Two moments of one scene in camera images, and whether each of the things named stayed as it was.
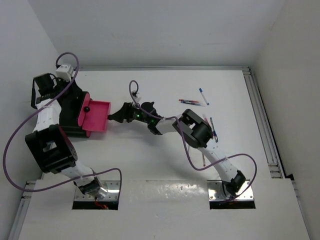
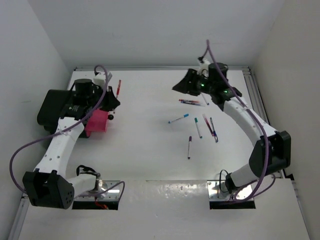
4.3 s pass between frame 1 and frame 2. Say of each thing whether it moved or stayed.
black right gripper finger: moved
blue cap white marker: stayed
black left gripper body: moved
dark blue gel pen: stayed
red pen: moved
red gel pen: stayed
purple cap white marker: stayed
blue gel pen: stayed
